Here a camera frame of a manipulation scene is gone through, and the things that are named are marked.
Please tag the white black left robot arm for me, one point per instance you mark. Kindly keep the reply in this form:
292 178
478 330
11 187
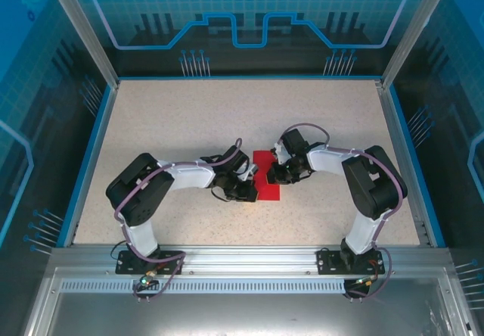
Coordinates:
189 179

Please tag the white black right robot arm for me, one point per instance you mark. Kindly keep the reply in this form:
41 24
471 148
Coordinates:
325 162

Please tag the blue table side trim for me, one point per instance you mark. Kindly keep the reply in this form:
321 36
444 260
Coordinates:
404 124
102 124

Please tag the silver metal panel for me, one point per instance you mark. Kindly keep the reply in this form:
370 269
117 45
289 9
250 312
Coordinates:
242 317

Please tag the aluminium mounting rail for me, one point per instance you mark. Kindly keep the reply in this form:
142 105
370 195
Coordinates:
249 260

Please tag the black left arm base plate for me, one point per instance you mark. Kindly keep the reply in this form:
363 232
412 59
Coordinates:
170 256

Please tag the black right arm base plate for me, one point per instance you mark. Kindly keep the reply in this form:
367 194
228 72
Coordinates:
327 261

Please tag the aluminium frame post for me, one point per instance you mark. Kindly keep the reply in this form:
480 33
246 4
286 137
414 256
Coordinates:
90 37
408 37

